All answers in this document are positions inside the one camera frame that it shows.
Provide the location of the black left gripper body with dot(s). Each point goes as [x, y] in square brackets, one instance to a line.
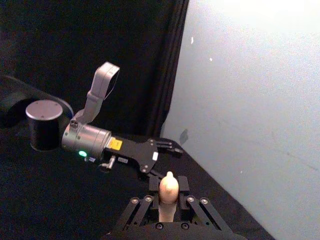
[136, 151]

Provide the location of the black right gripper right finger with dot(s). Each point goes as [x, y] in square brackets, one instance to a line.
[182, 190]

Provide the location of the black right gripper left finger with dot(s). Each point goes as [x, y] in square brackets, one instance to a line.
[153, 190]

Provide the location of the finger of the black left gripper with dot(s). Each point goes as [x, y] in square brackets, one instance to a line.
[157, 174]
[168, 147]

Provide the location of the small white plastic piece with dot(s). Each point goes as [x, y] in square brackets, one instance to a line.
[168, 192]

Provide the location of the black table cloth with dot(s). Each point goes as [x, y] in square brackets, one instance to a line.
[50, 205]

